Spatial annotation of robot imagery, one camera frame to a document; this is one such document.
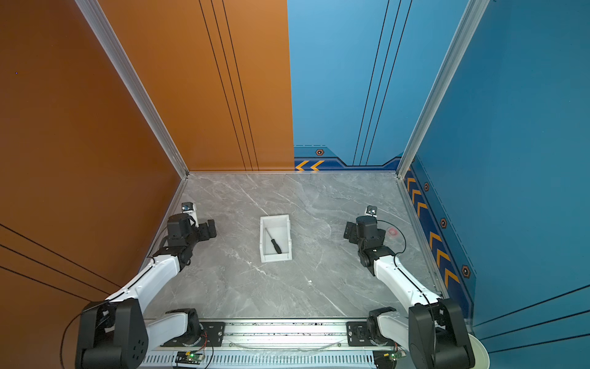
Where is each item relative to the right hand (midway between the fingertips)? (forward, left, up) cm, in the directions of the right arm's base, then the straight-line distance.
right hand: (362, 226), depth 89 cm
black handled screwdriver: (-4, +34, -8) cm, 36 cm away
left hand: (+2, +62, +2) cm, 62 cm away
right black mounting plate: (-35, +5, -9) cm, 37 cm away
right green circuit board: (-40, -6, -10) cm, 42 cm away
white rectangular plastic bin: (+5, +35, -9) cm, 36 cm away
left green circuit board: (-41, +58, -11) cm, 72 cm away
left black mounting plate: (-36, +52, -9) cm, 64 cm away
